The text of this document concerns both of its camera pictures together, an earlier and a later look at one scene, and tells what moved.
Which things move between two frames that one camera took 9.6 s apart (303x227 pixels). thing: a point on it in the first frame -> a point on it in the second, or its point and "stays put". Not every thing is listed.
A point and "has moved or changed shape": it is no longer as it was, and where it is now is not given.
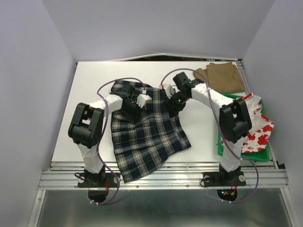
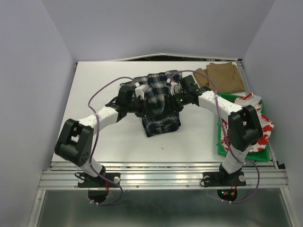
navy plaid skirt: (144, 134) has moved or changed shape
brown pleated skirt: (223, 77) stays put
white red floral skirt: (261, 127) stays put
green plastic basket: (262, 154) stays put
